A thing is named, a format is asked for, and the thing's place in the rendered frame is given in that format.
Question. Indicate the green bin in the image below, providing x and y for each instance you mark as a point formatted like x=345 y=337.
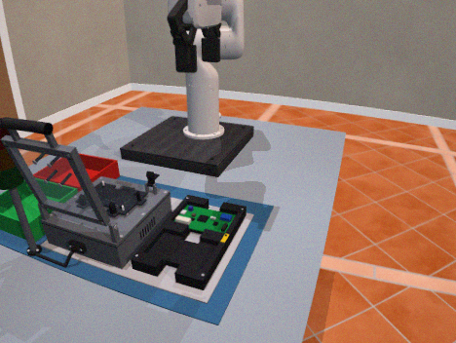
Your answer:
x=9 y=221

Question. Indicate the red bin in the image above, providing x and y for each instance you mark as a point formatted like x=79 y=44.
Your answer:
x=97 y=167

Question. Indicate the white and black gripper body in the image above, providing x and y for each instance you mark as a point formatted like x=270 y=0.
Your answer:
x=203 y=13

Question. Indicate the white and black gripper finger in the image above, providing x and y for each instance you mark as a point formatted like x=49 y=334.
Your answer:
x=185 y=51
x=211 y=44

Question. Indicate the green circuit board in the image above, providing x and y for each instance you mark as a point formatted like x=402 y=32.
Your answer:
x=200 y=219

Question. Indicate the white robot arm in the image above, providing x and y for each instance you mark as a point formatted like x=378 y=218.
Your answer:
x=202 y=87

